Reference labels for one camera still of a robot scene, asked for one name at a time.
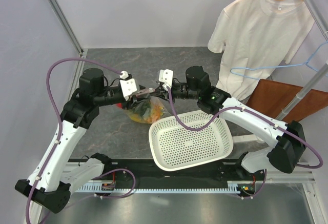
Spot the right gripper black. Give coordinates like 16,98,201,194
150,82,200,104

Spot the clear zip top bag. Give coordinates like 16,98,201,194
116,88,171,124

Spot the orange toy pineapple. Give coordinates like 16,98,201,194
127,100,165,124

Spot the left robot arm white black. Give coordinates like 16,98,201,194
15,68,139,213

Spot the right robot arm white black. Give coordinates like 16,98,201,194
155,66,306,180

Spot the white perforated plastic basket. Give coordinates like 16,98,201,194
149,116,233,172

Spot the brown cloth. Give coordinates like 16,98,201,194
247,79,327,123

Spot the white t-shirt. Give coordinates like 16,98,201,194
208,0,314,100

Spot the silver clothes rack pole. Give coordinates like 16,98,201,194
276,62,328,120

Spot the blue clothes hanger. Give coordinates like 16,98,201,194
230,42,327,80

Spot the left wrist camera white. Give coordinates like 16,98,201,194
119,71,140,101

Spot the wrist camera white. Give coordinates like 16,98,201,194
119,71,140,101
158,69,174,91

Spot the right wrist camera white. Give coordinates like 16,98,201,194
158,69,174,91

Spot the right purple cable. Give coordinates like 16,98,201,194
168,88,323,199

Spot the purple cable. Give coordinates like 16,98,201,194
25,57,124,224
168,88,323,199

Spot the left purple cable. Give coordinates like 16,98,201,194
25,57,124,224

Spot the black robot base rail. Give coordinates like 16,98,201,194
69,153,267,191

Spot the white cable duct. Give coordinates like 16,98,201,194
76,181,250,194

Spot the aluminium frame post left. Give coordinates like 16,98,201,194
48,0,84,55

